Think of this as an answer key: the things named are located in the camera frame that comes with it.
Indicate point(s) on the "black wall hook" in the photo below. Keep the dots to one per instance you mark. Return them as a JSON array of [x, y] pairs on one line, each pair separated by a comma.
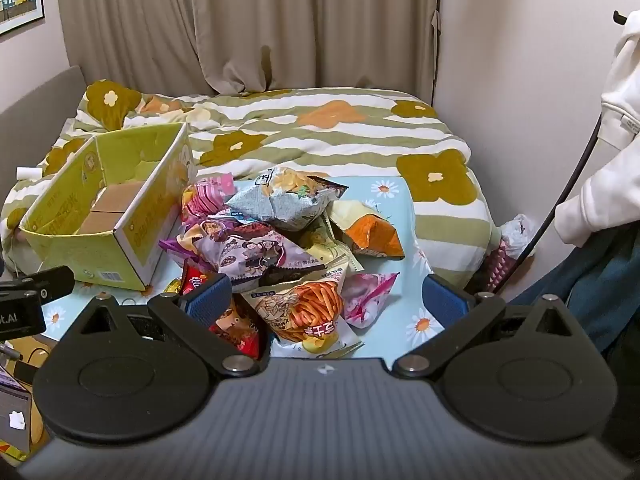
[[621, 17]]

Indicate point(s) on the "white plastic bag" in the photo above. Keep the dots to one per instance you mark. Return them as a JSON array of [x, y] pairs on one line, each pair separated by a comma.
[[517, 230]]

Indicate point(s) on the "white hanging jacket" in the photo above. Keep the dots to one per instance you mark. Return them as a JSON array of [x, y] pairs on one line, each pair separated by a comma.
[[610, 135]]

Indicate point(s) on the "red snack bag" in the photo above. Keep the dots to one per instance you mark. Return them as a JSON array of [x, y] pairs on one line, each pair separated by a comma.
[[240, 335]]

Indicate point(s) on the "grey-blue chip bag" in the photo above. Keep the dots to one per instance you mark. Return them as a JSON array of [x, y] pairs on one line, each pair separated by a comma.
[[280, 205]]

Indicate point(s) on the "pink and white snack bag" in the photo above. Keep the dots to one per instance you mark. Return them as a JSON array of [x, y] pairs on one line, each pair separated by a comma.
[[370, 292]]

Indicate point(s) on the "pink striped snack bag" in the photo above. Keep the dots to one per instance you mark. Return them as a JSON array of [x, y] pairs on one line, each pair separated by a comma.
[[205, 200]]

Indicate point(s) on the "teal hanging garment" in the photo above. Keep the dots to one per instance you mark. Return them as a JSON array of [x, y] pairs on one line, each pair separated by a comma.
[[585, 285]]

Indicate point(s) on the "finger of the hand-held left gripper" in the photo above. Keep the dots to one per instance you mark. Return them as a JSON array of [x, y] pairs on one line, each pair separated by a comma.
[[50, 282]]

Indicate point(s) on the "floral striped blanket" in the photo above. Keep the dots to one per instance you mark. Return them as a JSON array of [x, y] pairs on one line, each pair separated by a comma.
[[310, 145]]

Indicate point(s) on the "yellow-green cardboard box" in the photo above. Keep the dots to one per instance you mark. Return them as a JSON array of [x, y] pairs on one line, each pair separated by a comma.
[[145, 240]]

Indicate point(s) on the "pale yellow corn snack bag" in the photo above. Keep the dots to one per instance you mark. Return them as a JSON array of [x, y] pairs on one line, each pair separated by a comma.
[[322, 250]]

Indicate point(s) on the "grey bed headboard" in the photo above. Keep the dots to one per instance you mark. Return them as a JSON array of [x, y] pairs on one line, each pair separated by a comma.
[[40, 110]]

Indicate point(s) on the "beige curtain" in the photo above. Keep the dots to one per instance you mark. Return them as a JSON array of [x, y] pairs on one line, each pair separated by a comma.
[[250, 20]]

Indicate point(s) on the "orange fries snack bag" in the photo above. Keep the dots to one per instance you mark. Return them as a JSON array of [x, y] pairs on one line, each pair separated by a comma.
[[310, 310]]

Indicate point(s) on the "lavender cartoon snack bag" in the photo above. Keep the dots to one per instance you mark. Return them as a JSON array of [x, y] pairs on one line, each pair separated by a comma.
[[240, 250]]

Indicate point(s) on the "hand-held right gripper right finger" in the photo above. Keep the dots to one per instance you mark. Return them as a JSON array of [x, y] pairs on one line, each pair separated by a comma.
[[442, 301]]

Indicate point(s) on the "grey device with white sticker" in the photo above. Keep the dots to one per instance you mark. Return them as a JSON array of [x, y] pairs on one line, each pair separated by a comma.
[[12, 410]]

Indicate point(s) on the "purple potato chip bag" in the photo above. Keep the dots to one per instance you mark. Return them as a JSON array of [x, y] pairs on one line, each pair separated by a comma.
[[172, 247]]

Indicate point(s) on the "white paper roll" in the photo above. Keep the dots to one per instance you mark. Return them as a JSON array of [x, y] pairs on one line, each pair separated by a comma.
[[27, 172]]

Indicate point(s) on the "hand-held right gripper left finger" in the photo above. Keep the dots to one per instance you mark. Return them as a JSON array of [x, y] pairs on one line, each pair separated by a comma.
[[210, 294]]

